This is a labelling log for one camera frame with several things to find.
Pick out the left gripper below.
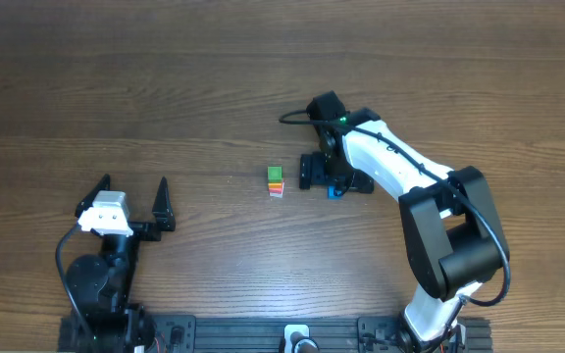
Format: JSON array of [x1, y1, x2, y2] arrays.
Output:
[[75, 173, 178, 242]]

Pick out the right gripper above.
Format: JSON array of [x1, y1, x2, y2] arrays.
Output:
[[298, 151, 376, 194]]

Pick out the mounting rail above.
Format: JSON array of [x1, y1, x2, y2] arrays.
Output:
[[59, 312, 492, 353]]

